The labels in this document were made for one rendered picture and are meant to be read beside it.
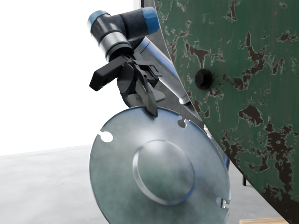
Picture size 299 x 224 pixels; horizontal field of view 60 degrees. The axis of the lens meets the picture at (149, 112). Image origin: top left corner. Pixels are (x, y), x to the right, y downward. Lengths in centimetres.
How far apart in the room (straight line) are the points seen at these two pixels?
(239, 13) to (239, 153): 14
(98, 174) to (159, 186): 11
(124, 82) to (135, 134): 15
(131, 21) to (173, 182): 44
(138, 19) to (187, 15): 43
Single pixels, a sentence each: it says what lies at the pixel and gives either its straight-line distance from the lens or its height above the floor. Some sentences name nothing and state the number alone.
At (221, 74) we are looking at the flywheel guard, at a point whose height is 110.
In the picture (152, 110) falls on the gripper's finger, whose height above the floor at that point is 105.
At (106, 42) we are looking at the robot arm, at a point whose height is 121.
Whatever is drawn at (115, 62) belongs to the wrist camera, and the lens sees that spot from 61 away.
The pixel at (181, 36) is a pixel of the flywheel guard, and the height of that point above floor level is 115.
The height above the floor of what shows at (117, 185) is 93.
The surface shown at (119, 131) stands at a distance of 50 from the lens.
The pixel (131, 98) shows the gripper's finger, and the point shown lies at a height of 107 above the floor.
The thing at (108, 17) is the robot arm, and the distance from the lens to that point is 74.
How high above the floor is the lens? 109
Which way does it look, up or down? 4 degrees down
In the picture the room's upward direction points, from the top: straight up
